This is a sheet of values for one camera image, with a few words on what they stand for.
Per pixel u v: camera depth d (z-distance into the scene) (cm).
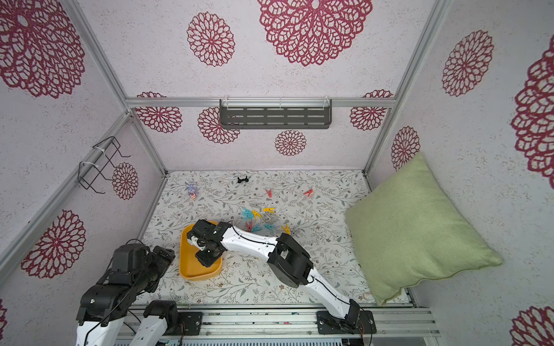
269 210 105
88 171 73
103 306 42
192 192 107
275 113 95
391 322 76
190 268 85
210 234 66
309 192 112
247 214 103
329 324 73
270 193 111
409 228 68
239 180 117
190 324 73
